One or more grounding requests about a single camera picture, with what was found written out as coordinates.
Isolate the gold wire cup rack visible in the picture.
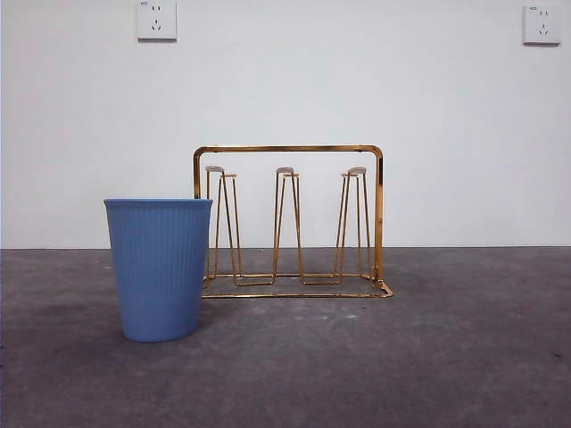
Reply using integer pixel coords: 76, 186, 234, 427
192, 144, 394, 300

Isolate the blue ribbed cup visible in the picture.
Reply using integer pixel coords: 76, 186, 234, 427
103, 198, 214, 343

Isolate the white wall socket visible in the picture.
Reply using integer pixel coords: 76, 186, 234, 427
136, 0, 178, 44
522, 4, 562, 45

